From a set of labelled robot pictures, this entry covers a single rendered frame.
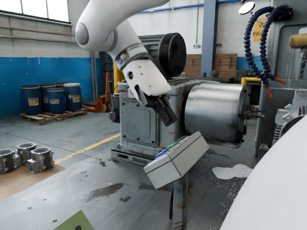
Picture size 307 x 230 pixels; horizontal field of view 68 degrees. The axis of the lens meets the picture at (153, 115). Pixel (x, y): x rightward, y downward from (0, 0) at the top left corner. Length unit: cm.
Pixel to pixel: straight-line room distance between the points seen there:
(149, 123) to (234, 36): 540
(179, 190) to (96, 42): 37
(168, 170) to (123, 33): 33
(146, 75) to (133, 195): 46
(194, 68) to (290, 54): 516
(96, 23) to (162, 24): 642
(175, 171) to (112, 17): 32
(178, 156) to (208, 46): 562
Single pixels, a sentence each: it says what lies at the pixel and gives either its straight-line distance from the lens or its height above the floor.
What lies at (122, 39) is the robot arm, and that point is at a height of 130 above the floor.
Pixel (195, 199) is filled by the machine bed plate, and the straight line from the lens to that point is 83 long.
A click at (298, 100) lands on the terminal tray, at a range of 91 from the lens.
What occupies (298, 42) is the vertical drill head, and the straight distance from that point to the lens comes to 89.
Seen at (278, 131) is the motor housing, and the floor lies 103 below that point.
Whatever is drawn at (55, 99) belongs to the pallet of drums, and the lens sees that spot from 531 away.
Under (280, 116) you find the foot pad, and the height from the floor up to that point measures 107.
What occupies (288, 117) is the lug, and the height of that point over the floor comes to 108.
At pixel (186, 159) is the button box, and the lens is 46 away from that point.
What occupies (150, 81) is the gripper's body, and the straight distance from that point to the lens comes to 53.
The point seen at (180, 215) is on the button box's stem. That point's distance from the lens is 57.
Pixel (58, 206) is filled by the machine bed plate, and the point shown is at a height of 80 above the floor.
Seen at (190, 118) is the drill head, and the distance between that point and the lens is 87.
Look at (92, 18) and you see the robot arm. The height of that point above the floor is 134.
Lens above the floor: 125
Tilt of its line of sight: 13 degrees down
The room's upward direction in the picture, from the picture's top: straight up
